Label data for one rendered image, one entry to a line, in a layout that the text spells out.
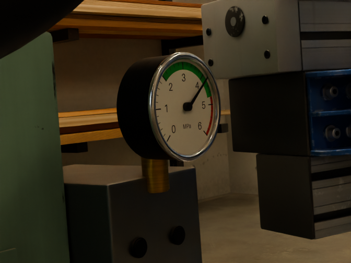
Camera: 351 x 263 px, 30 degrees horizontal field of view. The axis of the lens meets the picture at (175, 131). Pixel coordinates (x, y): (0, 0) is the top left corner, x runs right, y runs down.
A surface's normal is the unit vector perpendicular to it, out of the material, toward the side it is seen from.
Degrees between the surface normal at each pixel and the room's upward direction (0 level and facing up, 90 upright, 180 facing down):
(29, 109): 90
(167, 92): 90
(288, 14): 90
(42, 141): 90
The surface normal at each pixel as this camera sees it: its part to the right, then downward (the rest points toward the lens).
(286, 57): 0.52, 0.01
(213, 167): 0.72, -0.01
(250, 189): -0.69, 0.08
